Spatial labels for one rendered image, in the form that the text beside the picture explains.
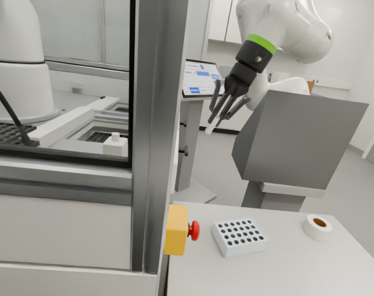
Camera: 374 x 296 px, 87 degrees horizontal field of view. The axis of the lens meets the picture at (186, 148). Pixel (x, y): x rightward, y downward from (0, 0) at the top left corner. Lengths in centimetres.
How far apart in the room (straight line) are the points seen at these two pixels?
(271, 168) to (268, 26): 53
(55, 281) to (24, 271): 4
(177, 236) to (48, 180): 26
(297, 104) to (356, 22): 447
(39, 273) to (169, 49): 31
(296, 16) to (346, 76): 470
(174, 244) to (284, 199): 73
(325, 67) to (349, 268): 453
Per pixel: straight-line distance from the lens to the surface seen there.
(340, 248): 79
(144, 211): 23
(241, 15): 108
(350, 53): 528
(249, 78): 63
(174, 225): 41
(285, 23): 65
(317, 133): 92
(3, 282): 40
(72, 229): 28
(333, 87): 516
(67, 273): 34
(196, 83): 151
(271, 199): 104
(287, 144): 88
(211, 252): 58
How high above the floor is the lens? 120
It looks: 24 degrees down
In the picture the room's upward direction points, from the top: 8 degrees clockwise
